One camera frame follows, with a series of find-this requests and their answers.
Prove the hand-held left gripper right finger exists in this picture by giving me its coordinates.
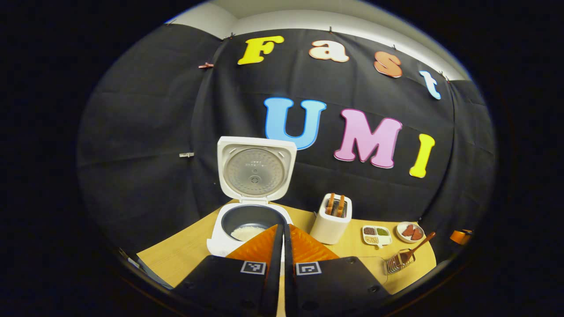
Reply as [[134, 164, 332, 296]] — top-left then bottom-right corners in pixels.
[[283, 224, 390, 317]]

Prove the white toaster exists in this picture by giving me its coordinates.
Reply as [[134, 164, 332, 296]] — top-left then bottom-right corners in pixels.
[[310, 193, 353, 245]]

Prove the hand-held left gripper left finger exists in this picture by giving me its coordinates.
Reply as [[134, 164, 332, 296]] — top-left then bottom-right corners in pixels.
[[172, 224, 284, 317]]

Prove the white round plate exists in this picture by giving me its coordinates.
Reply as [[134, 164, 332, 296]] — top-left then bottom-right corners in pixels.
[[395, 221, 425, 243]]

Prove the brown wooden spoon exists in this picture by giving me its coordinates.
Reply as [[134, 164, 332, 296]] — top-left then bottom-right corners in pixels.
[[399, 232, 436, 263]]

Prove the black backdrop cloth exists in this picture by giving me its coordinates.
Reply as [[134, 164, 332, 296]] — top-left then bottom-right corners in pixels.
[[77, 23, 496, 265]]

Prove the white rice heap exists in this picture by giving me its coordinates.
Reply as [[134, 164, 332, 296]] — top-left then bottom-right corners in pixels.
[[230, 225, 268, 242]]

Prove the white rice cooker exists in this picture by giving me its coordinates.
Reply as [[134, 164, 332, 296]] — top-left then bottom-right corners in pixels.
[[206, 136, 298, 258]]

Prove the white divided dish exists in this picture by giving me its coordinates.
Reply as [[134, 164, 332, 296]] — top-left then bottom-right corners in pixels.
[[362, 225, 393, 247]]

